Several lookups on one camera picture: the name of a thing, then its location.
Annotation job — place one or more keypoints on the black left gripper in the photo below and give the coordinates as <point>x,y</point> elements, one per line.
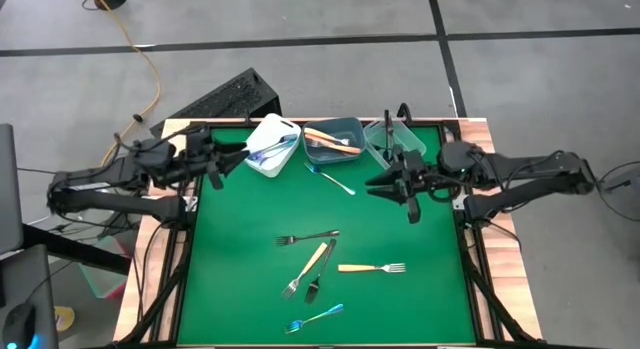
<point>202,151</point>

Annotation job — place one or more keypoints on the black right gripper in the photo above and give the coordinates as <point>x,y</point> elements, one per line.
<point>417,176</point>

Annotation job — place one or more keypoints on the black metal fork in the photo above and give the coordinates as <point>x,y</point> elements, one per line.
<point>320,235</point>
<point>311,291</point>
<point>395,146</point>
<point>386,129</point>

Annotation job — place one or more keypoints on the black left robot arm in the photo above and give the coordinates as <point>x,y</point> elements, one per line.
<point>115,206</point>

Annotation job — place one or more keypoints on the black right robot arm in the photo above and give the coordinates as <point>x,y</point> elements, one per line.
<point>530,171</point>

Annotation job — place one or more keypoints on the white plastic bin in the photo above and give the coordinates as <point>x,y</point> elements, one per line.
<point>272,171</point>

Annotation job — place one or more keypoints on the clear plastic bin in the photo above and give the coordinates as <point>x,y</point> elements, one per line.
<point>415,139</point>

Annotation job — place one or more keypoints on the black perforated computer case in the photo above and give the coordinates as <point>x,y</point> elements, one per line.
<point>235,94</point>

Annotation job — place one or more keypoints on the teal plastic bin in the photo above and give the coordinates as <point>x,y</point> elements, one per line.
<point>357,126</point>

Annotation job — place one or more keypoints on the green table mat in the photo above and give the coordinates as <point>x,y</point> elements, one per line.
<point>225,319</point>

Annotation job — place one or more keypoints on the black desk leg bar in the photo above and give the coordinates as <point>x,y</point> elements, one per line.
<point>75,249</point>

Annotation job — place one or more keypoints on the grey desk panel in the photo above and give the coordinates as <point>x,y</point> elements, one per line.
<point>10,189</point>

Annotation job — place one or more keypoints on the yellow tape roll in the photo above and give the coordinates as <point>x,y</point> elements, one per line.
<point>67,319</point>

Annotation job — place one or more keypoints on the dark grey desk mat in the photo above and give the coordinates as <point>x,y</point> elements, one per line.
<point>30,279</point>

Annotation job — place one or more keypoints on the black computer mouse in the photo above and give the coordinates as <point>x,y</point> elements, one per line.
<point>19,329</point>

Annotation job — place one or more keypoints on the black table frame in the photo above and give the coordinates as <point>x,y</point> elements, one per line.
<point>473,299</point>

